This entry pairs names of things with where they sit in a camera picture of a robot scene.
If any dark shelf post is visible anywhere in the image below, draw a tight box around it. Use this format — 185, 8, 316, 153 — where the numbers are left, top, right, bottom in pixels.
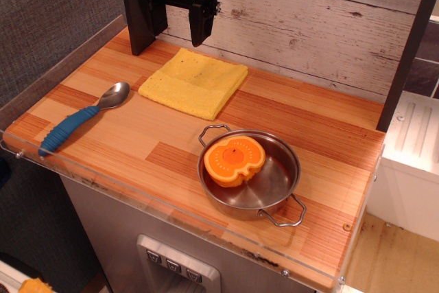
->
124, 0, 156, 56
376, 0, 436, 132

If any yellow folded cloth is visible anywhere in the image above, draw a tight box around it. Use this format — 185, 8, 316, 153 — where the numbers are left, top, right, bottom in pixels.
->
138, 48, 248, 121

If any dark right shelf post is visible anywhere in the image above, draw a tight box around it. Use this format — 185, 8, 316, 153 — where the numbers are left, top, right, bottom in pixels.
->
376, 0, 436, 132

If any dark left shelf post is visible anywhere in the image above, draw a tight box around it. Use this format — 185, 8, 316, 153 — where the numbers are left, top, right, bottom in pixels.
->
124, 0, 156, 56

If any stainless steel pot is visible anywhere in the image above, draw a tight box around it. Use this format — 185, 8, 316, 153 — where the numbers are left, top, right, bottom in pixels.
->
198, 125, 307, 227

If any blue handled metal spoon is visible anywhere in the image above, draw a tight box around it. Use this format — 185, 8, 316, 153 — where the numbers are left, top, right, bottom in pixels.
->
38, 82, 130, 156

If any orange toy fruit half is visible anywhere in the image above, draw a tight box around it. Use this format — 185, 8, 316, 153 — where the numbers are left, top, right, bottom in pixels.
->
203, 135, 266, 188

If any white toy sink unit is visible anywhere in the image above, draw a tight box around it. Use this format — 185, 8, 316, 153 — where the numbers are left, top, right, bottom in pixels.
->
367, 92, 438, 240

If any yellow object at bottom left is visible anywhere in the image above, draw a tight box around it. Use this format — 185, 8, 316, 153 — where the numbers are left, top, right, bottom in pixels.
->
18, 278, 54, 293

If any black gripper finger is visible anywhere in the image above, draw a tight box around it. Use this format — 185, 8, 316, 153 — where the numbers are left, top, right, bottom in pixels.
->
189, 0, 217, 47
139, 0, 168, 36

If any silver dispenser button panel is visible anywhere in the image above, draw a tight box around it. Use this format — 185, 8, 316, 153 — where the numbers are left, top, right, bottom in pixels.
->
137, 235, 222, 292

